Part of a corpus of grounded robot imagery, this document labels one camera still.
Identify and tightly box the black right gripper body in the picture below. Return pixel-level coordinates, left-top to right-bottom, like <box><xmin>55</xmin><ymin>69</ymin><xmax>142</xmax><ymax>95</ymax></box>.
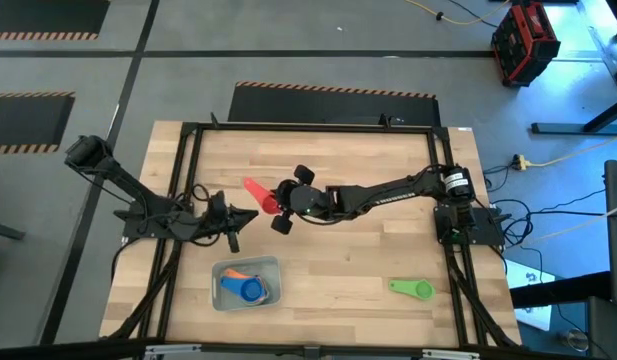
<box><xmin>271</xmin><ymin>165</ymin><xmax>334</xmax><ymax>236</ymax></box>

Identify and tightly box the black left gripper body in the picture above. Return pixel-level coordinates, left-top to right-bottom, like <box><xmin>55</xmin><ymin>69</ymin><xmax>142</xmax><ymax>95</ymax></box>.
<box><xmin>200</xmin><ymin>190</ymin><xmax>241</xmax><ymax>254</ymax></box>

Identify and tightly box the pink measuring cup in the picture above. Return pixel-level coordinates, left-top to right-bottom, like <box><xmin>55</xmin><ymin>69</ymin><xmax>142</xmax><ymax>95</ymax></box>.
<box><xmin>242</xmin><ymin>177</ymin><xmax>282</xmax><ymax>216</ymax></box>

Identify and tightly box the orange measuring cup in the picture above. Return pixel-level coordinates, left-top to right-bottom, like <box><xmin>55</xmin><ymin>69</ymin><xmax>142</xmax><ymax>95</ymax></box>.
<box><xmin>222</xmin><ymin>268</ymin><xmax>272</xmax><ymax>306</ymax></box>

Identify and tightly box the blue measuring cup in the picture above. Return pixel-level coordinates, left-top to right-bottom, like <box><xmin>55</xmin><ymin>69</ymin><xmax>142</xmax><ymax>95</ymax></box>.
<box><xmin>219</xmin><ymin>276</ymin><xmax>269</xmax><ymax>307</ymax></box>

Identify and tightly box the green measuring cup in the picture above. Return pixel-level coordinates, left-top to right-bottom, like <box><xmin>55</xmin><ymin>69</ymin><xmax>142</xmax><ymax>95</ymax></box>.
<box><xmin>387</xmin><ymin>278</ymin><xmax>437</xmax><ymax>302</ymax></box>

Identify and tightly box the pale grey plastic basket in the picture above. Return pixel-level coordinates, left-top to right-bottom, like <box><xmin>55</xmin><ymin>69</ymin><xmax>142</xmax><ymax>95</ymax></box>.
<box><xmin>211</xmin><ymin>254</ymin><xmax>283</xmax><ymax>313</ymax></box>

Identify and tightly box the black mat with hazard stripe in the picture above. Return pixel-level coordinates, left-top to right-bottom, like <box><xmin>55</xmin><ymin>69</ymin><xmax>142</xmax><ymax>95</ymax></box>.
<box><xmin>0</xmin><ymin>91</ymin><xmax>77</xmax><ymax>155</ymax></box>
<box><xmin>227</xmin><ymin>80</ymin><xmax>442</xmax><ymax>127</ymax></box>
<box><xmin>0</xmin><ymin>0</ymin><xmax>112</xmax><ymax>41</ymax></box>

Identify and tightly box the grey chair leg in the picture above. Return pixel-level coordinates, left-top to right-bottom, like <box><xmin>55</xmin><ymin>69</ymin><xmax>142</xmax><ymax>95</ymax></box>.
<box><xmin>0</xmin><ymin>219</ymin><xmax>27</xmax><ymax>242</ymax></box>

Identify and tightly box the black bar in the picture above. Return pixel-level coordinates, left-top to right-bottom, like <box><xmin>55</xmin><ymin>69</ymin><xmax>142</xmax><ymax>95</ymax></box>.
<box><xmin>509</xmin><ymin>271</ymin><xmax>614</xmax><ymax>310</ymax></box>

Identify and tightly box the red and black toolbox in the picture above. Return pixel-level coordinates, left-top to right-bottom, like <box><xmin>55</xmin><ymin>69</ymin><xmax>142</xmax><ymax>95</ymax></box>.
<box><xmin>490</xmin><ymin>1</ymin><xmax>562</xmax><ymax>88</ymax></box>

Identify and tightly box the black desk leg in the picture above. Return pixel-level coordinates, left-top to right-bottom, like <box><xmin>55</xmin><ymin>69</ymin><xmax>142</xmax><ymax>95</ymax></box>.
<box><xmin>531</xmin><ymin>94</ymin><xmax>617</xmax><ymax>136</ymax></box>

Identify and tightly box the round metal can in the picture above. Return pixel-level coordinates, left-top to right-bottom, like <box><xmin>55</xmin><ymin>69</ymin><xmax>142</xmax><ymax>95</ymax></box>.
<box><xmin>561</xmin><ymin>328</ymin><xmax>589</xmax><ymax>353</ymax></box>

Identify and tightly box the black aluminium table frame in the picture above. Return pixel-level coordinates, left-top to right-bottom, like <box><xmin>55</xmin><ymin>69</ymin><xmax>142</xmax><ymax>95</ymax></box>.
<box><xmin>100</xmin><ymin>112</ymin><xmax>522</xmax><ymax>360</ymax></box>

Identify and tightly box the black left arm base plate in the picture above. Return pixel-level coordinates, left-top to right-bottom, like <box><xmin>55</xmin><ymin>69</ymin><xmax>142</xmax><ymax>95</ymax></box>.
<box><xmin>121</xmin><ymin>207</ymin><xmax>192</xmax><ymax>240</ymax></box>

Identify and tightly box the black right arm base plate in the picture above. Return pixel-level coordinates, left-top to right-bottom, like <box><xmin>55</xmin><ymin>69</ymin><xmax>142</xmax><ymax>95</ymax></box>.
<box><xmin>434</xmin><ymin>204</ymin><xmax>507</xmax><ymax>247</ymax></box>

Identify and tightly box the yellow floor cable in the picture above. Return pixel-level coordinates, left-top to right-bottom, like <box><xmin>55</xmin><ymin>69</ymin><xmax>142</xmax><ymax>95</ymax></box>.
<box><xmin>405</xmin><ymin>0</ymin><xmax>512</xmax><ymax>26</ymax></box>

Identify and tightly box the yellow extension cord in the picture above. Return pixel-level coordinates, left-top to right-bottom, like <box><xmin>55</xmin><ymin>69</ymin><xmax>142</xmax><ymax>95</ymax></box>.
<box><xmin>527</xmin><ymin>132</ymin><xmax>617</xmax><ymax>169</ymax></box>

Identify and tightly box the white cable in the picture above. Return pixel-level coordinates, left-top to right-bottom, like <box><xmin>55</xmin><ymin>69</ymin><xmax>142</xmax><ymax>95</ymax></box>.
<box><xmin>535</xmin><ymin>199</ymin><xmax>617</xmax><ymax>244</ymax></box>

